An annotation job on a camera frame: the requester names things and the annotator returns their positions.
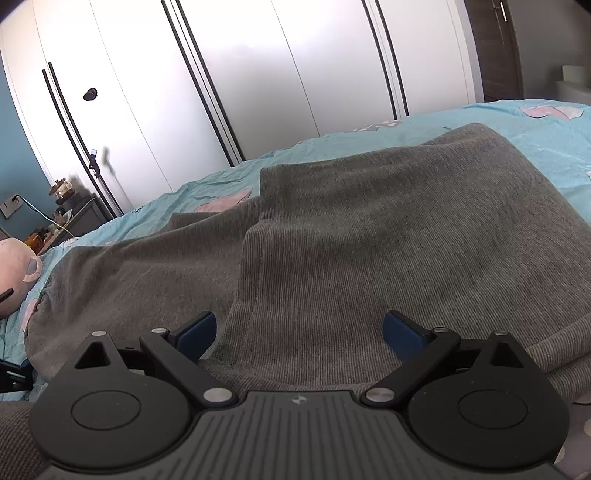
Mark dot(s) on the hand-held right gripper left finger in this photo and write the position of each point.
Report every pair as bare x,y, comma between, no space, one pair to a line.
198,334

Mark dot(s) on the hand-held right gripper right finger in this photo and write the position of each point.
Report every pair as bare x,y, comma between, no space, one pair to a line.
404,334

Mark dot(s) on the grey pants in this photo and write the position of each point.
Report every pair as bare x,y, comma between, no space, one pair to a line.
346,240

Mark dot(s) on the pink plush toy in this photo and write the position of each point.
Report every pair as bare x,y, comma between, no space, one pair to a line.
14,272

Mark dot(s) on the dark grey nightstand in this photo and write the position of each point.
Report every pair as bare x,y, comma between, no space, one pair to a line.
81,217

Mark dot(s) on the black tripod stand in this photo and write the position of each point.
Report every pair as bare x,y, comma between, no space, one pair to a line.
99,175

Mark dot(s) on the jar on nightstand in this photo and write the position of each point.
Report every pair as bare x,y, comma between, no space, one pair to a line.
62,190

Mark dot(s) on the light blue printed bed sheet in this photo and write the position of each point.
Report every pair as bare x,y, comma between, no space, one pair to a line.
531,138

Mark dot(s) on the white wardrobe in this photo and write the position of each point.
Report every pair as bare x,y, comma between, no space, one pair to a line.
258,92

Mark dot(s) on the black wardrobe knob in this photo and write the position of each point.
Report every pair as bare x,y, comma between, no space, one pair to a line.
90,94

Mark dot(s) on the white cylindrical appliance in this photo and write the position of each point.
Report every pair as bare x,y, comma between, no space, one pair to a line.
575,85

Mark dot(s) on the dark wooden door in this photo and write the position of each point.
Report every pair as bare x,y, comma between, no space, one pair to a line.
498,46

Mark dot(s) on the wall socket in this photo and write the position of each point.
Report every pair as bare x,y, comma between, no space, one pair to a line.
9,206

